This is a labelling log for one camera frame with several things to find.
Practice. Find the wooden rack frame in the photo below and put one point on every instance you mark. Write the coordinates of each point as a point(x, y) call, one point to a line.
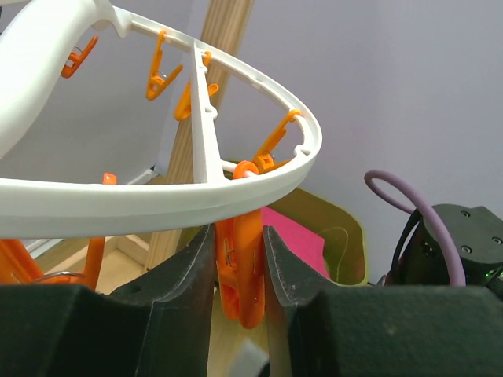
point(223, 28)

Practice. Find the white round clip hanger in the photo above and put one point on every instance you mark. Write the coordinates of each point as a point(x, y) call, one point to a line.
point(34, 48)

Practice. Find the orange clothes peg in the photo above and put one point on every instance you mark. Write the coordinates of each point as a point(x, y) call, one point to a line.
point(158, 81)

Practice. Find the olive green bin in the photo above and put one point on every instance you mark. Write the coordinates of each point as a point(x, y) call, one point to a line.
point(344, 251)

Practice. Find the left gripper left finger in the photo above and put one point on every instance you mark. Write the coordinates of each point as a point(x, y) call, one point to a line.
point(157, 325)

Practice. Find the pink folded cloth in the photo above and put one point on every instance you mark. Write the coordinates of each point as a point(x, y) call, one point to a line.
point(302, 242)

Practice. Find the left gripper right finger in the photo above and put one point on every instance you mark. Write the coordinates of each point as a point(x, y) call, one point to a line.
point(316, 328)

